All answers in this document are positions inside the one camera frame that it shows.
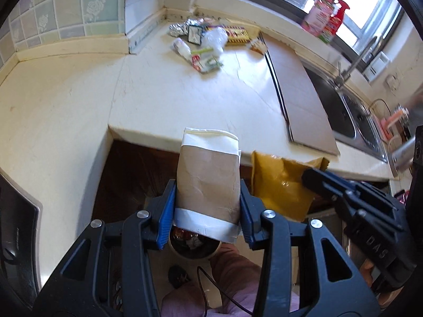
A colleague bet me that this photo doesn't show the pink detergent pouch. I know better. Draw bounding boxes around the pink detergent pouch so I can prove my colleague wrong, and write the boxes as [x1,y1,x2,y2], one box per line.
[300,0,338,38]

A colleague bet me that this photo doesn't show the red spray bottle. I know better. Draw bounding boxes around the red spray bottle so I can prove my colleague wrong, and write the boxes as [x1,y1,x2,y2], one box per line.
[325,0,351,44]

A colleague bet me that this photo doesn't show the brown cardboard sheet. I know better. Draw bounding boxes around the brown cardboard sheet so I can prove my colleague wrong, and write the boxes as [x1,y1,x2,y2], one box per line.
[260,32,341,156]

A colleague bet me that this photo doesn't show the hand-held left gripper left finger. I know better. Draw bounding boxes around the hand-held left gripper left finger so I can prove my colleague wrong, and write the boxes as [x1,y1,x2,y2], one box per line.
[33,179,178,317]

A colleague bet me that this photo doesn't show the person's left shoe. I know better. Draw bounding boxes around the person's left shoe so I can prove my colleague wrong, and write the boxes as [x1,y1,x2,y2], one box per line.
[167,265,192,289]

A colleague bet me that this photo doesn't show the brown snack wrapper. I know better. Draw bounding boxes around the brown snack wrapper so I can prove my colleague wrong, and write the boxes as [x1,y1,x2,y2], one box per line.
[249,38,268,55]

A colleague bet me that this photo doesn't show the white wall box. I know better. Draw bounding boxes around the white wall box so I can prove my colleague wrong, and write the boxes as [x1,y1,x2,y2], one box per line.
[366,51,389,82]

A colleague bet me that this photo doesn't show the thin black cable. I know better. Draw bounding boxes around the thin black cable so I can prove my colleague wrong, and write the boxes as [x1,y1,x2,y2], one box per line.
[367,98,388,117]

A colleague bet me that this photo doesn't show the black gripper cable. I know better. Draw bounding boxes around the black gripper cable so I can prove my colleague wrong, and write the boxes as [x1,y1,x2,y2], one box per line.
[197,266,254,317]

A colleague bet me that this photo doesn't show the black round trash bin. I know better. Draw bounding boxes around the black round trash bin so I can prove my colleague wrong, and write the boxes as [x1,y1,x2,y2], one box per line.
[168,227,223,260]

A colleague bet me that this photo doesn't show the brown paper cup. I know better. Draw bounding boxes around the brown paper cup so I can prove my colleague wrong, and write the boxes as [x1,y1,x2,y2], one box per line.
[173,127,242,244]

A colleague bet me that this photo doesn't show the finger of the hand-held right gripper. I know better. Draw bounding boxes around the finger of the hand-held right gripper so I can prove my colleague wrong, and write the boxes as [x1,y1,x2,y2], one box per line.
[301,167,364,206]

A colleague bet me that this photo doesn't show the yellow red box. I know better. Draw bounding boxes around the yellow red box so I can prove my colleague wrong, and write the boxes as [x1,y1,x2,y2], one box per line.
[225,24,252,45]

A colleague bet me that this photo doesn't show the steel faucet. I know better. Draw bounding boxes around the steel faucet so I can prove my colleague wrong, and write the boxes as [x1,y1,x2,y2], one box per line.
[333,36,384,87]

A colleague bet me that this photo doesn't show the stainless steel appliance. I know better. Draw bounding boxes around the stainless steel appliance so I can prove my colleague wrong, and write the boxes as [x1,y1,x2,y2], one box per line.
[388,135,417,176]

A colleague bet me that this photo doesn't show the dark green small box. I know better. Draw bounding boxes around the dark green small box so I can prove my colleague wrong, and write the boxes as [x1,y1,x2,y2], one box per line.
[186,25,204,45]

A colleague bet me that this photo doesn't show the pink plastic holder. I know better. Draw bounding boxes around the pink plastic holder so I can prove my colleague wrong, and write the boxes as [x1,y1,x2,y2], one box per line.
[380,107,412,140]

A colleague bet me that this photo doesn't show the stainless steel sink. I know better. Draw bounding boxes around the stainless steel sink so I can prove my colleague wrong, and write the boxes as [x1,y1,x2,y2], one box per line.
[303,65,398,173]

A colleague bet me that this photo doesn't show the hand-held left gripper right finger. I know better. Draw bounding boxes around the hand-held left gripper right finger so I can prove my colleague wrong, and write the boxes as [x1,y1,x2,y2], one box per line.
[239,179,380,317]

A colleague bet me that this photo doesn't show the silver foil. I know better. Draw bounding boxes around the silver foil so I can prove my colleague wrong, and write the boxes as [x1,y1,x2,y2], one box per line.
[169,19,199,38]

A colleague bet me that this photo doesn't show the white plastic bag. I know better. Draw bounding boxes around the white plastic bag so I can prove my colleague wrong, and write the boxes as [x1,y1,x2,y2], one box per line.
[201,26,229,55]

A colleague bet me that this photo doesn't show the yellow plastic packet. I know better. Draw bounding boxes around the yellow plastic packet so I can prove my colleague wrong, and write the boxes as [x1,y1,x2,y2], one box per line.
[251,151,331,222]

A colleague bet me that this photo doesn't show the person's pink trousers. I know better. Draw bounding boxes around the person's pink trousers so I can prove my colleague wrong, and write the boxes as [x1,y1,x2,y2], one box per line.
[161,244,300,317]

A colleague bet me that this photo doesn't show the person's right hand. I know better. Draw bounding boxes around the person's right hand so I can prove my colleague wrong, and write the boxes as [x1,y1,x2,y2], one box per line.
[360,258,406,308]

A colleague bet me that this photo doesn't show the gas stove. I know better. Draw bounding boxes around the gas stove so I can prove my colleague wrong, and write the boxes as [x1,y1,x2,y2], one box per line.
[0,174,42,305]

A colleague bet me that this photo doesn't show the small white plastic bottle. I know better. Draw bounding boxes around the small white plastic bottle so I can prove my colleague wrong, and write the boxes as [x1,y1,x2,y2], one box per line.
[171,38,193,57]

